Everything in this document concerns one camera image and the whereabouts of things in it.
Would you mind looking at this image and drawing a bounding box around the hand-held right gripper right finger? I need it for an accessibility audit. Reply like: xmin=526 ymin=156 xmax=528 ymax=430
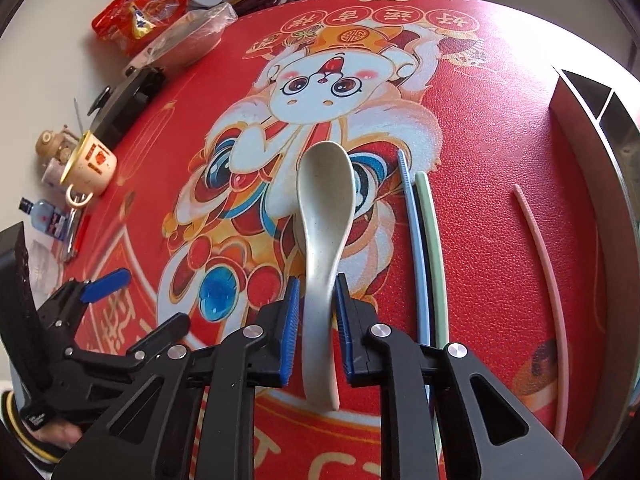
xmin=334 ymin=273 xmax=584 ymax=480

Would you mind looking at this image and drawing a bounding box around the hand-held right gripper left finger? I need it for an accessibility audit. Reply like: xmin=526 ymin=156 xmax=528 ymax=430
xmin=52 ymin=276 xmax=302 ymax=480

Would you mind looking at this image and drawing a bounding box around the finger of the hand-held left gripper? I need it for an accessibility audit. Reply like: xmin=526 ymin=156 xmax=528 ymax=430
xmin=50 ymin=268 xmax=132 ymax=311
xmin=64 ymin=312 xmax=191 ymax=372

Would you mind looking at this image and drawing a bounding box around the beige spoon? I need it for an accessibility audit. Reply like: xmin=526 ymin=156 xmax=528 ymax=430
xmin=294 ymin=141 xmax=357 ymax=411

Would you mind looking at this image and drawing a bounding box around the stainless steel utensil holder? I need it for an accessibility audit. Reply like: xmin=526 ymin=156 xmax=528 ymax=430
xmin=550 ymin=64 xmax=640 ymax=469

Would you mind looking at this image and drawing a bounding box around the person's left hand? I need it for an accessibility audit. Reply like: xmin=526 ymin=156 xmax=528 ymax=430
xmin=31 ymin=420 xmax=85 ymax=450

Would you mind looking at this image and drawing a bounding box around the red pen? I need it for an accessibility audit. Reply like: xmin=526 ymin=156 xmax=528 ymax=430
xmin=64 ymin=209 xmax=92 ymax=262

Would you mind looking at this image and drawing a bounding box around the small bottle with blue label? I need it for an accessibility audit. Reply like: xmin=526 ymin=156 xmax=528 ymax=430
xmin=18 ymin=197 xmax=69 ymax=239

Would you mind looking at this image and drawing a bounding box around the green chopstick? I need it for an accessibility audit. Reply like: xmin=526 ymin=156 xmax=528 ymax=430
xmin=415 ymin=171 xmax=449 ymax=463

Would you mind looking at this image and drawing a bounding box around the blue ridged chopstick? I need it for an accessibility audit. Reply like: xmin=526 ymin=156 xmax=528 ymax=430
xmin=397 ymin=148 xmax=434 ymax=347

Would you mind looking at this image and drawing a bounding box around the cream mug with red print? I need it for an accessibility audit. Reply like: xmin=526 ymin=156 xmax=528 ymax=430
xmin=59 ymin=130 xmax=119 ymax=209

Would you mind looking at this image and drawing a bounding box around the small brown teapot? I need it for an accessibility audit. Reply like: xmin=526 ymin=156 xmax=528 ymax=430
xmin=35 ymin=127 xmax=77 ymax=171

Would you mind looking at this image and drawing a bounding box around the black device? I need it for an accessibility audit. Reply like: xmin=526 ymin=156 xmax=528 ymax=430
xmin=87 ymin=66 xmax=167 ymax=150

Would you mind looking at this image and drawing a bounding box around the pink chopstick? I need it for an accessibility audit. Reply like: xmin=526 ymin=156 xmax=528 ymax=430
xmin=512 ymin=184 xmax=571 ymax=449

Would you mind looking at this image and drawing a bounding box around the glass bowl with plastic wrap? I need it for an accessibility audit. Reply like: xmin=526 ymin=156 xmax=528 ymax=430
xmin=122 ymin=2 xmax=239 ymax=79

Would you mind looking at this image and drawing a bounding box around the red snack bag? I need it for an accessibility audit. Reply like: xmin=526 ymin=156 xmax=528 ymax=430
xmin=91 ymin=0 xmax=192 ymax=57

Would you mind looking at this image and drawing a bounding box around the red printed table mat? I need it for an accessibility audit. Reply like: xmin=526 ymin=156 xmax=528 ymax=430
xmin=62 ymin=0 xmax=640 ymax=480

